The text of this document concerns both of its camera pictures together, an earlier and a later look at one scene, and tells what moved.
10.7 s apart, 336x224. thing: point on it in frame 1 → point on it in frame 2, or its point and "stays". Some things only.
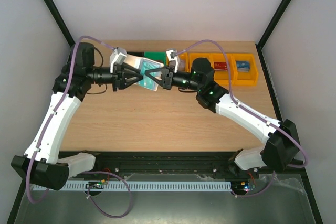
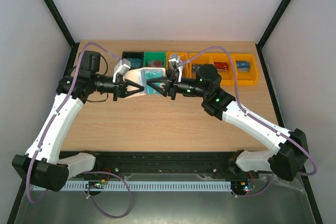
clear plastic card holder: (135, 61) → (136, 75)
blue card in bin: (243, 66) stays
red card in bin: (219, 66) stays
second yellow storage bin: (192, 56) stays
